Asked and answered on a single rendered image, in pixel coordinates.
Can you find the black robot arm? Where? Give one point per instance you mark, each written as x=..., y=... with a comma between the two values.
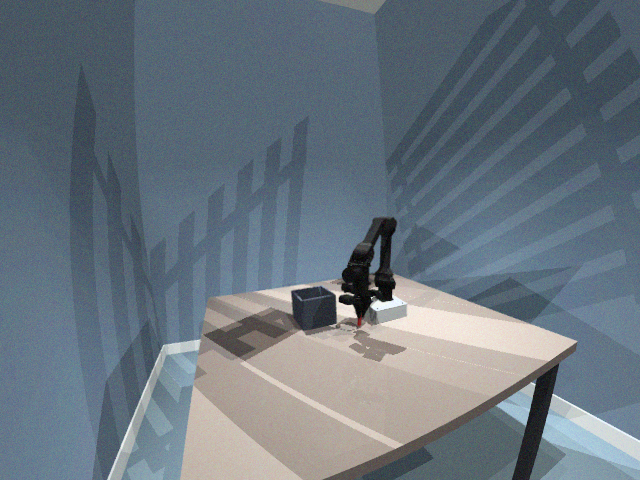
x=359, y=263

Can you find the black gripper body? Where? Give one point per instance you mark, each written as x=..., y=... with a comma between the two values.
x=361, y=292

